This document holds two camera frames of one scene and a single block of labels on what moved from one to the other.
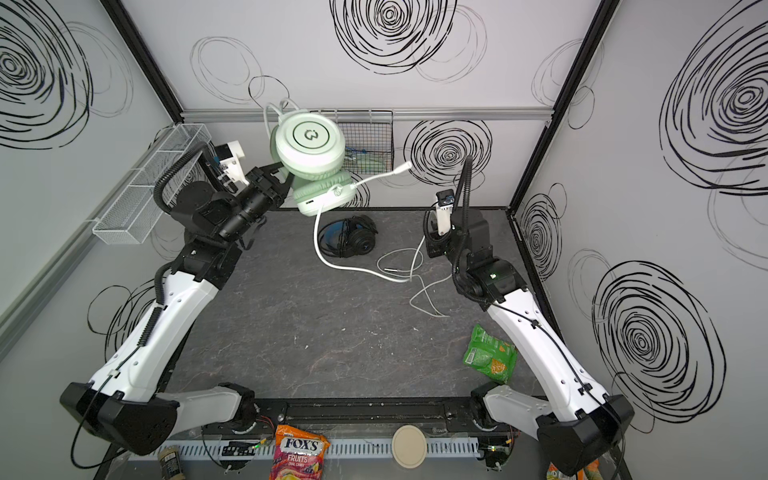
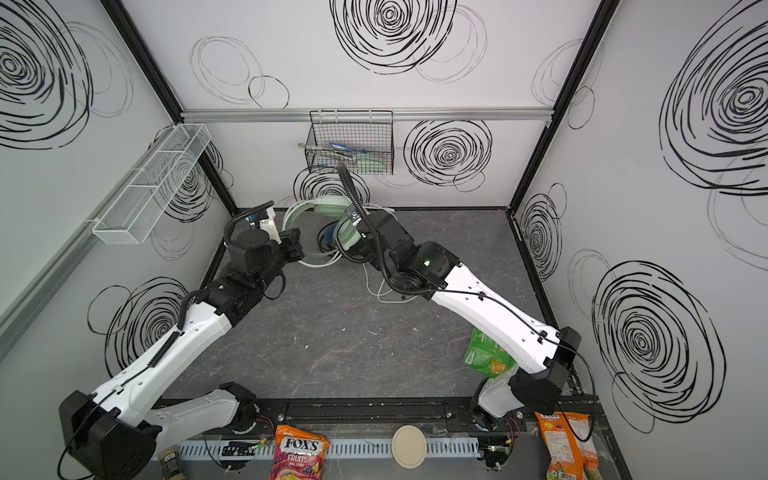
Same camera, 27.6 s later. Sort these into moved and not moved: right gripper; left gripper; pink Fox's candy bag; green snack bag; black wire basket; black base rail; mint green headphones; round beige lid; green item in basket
Moved: left gripper; mint green headphones; right gripper
Not moved: black base rail; round beige lid; black wire basket; pink Fox's candy bag; green item in basket; green snack bag
